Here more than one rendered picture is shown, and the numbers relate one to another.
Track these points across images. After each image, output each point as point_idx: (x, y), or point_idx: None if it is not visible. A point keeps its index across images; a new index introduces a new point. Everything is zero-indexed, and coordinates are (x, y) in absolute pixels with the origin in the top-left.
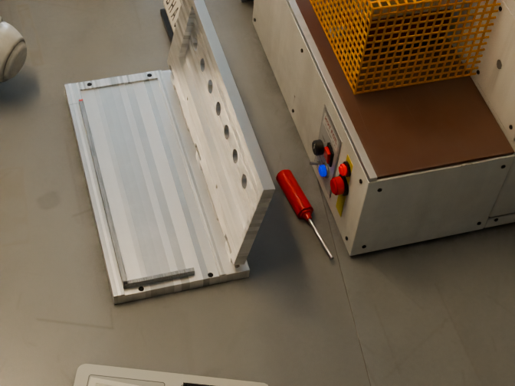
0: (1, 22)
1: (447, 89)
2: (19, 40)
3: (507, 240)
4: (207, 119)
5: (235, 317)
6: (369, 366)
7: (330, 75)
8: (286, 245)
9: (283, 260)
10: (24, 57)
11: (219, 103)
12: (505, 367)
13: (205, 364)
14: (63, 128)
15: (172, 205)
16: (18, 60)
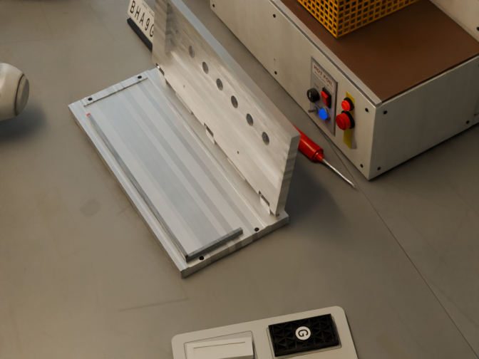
0: (0, 63)
1: (412, 13)
2: (21, 75)
3: None
4: (209, 97)
5: (290, 259)
6: (418, 266)
7: (308, 28)
8: (310, 187)
9: (312, 200)
10: (28, 90)
11: (219, 80)
12: None
13: (279, 306)
14: (80, 143)
15: (201, 181)
16: (24, 92)
